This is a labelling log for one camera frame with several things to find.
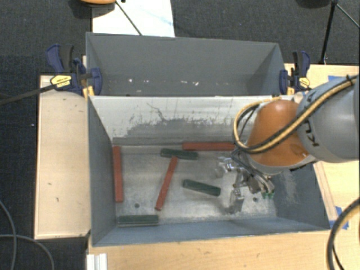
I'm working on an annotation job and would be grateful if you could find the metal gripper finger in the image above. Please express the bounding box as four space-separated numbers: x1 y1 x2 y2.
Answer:
224 189 245 215
214 156 240 179

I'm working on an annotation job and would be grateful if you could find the red-brown flat block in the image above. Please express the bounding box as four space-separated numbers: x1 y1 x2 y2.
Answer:
154 156 179 212
112 146 125 203
181 142 236 152

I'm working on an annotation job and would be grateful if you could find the dark green flat block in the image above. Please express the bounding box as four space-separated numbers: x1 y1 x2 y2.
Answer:
182 179 222 197
160 148 199 161
116 214 159 226

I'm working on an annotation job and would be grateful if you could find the grey metal bin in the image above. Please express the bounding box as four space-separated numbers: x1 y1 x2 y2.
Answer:
85 31 331 247

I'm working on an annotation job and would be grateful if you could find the pale wood board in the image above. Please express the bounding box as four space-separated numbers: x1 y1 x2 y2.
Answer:
33 74 92 240

